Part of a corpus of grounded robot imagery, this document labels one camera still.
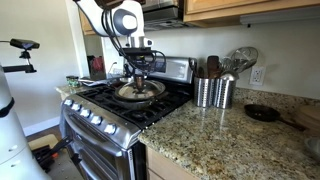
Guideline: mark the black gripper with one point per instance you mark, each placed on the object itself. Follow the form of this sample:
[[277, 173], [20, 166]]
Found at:
[[140, 65]]

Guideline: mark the glass pan lid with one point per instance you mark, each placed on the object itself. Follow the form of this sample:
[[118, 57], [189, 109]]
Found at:
[[153, 88]]

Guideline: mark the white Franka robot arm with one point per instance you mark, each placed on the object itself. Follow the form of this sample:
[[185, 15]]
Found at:
[[96, 16]]

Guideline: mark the dark wok pan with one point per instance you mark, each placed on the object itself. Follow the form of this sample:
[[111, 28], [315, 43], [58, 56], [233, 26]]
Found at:
[[133, 104]]

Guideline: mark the small jar with dark lid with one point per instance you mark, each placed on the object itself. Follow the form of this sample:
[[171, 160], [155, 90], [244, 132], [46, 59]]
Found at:
[[72, 81]]

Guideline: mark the red cloth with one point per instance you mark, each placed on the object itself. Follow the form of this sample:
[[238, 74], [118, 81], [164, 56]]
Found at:
[[97, 64]]

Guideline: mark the flat grey countertop appliance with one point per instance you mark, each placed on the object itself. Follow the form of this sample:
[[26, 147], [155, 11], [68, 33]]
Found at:
[[93, 81]]

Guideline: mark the dark serving spoon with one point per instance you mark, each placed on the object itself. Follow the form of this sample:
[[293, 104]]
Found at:
[[193, 65]]

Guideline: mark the silver stove knob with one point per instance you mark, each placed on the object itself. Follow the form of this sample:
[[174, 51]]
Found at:
[[110, 128], [85, 112], [68, 101], [76, 106], [96, 119]]

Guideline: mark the perforated steel utensil holder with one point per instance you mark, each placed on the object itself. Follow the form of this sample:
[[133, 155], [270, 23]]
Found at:
[[203, 91], [224, 93]]

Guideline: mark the stainless steel gas range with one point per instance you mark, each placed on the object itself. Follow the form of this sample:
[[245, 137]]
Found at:
[[100, 133]]

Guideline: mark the stainless steel microwave hood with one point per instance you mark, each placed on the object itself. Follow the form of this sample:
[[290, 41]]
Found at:
[[163, 13]]

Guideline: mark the dark wooden spatula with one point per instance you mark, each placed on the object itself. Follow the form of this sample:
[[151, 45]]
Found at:
[[213, 65]]

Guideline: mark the light wooden base cabinet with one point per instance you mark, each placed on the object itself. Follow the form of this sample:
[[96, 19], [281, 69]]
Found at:
[[160, 166]]

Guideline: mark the steel ladle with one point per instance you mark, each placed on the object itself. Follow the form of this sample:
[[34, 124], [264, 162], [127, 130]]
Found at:
[[229, 76]]

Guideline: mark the steel mesh skimmer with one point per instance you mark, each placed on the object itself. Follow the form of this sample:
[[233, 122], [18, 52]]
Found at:
[[245, 56]]

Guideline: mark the black and orange clamp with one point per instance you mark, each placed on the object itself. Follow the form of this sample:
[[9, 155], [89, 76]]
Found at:
[[50, 154]]

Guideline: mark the light wooden board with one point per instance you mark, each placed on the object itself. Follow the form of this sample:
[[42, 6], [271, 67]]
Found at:
[[40, 140]]

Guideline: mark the black cast iron skillet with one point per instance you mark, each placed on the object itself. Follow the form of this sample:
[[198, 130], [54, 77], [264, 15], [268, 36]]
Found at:
[[261, 112]]

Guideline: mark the round wooden boards stack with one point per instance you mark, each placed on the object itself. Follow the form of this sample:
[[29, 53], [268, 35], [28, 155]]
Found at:
[[310, 116]]

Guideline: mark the small steel bowl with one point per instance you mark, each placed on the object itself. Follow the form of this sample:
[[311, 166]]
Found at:
[[314, 148]]

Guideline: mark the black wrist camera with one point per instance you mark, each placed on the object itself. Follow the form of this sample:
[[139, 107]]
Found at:
[[135, 51]]

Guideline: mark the white wall outlet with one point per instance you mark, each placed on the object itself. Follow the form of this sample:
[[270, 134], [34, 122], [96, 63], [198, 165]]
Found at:
[[257, 75]]

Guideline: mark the black stereo camera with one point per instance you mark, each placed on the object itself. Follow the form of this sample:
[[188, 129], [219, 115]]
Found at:
[[24, 43]]

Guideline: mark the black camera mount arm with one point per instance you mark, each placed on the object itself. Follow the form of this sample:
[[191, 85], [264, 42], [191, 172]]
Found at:
[[18, 68]]

